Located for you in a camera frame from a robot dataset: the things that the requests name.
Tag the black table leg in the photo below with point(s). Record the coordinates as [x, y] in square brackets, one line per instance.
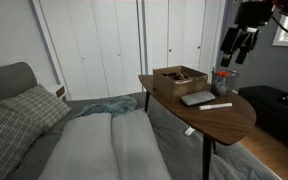
[147, 101]
[206, 160]

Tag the white marker pen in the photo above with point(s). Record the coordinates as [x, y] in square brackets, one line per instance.
[215, 106]

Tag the grey sofa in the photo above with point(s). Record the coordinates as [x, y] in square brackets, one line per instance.
[184, 153]

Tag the brown cardboard box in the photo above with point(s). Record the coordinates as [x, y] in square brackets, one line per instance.
[179, 85]

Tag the black bench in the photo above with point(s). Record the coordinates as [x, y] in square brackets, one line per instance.
[274, 113]

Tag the plaid grey pillow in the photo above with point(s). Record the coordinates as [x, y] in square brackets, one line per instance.
[35, 105]

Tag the dark wooden side table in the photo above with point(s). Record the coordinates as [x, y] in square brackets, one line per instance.
[224, 121]

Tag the grey flat tablet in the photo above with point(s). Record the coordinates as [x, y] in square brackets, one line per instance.
[197, 98]

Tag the white bifold closet door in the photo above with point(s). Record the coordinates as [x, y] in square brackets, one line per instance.
[97, 46]
[177, 33]

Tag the dark items inside box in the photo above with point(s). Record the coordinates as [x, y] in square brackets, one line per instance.
[174, 76]

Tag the white and wood nightstand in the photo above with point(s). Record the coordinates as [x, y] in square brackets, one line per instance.
[58, 90]

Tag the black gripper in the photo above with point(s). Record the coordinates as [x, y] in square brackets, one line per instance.
[253, 13]

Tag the red item in holder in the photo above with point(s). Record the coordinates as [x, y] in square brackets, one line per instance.
[222, 73]

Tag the small white block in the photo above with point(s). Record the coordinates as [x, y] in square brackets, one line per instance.
[189, 131]

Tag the grey item in holder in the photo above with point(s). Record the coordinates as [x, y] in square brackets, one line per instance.
[221, 89]

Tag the light grey seat cushion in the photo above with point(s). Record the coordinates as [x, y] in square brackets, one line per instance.
[135, 146]
[84, 150]

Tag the teal throw blanket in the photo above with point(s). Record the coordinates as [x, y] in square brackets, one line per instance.
[112, 106]

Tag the striped grey pillow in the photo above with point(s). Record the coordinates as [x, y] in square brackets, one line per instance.
[5, 136]

